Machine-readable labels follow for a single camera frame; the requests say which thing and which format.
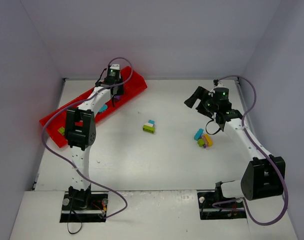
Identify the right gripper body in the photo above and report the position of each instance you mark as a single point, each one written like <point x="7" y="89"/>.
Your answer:
<point x="203" y="100"/>

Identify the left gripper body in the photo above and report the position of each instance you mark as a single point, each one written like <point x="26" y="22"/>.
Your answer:
<point x="117" y="89"/>

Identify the turquoise round lego piece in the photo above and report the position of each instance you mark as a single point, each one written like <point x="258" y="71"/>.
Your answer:
<point x="103" y="108"/>

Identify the small green lego brick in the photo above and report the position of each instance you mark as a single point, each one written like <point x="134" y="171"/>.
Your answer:
<point x="61" y="130"/>

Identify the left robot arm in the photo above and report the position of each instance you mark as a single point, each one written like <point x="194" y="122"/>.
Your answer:
<point x="80" y="130"/>

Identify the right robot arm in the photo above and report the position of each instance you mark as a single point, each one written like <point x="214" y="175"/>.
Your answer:
<point x="260" y="180"/>

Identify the turquoise lego in pile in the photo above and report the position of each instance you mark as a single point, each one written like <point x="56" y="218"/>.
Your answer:
<point x="198" y="134"/>

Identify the green lego in pile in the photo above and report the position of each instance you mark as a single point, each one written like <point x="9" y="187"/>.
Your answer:
<point x="201" y="142"/>

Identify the pink lego in pile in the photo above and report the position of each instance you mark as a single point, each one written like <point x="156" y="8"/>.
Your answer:
<point x="205" y="141"/>

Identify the yellow lego in pile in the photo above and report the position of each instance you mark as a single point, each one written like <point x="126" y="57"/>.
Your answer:
<point x="210" y="142"/>

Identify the long green lego brick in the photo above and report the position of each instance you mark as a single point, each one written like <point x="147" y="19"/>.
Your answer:
<point x="148" y="128"/>

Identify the white curved lego brick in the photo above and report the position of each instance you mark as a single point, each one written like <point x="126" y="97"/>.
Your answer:
<point x="149" y="124"/>

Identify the red compartment tray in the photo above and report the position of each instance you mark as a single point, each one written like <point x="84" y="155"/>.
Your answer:
<point x="135" y="86"/>

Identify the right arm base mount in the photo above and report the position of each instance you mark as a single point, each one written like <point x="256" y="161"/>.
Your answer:
<point x="214" y="206"/>

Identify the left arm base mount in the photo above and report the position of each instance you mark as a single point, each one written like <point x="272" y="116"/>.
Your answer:
<point x="94" y="211"/>

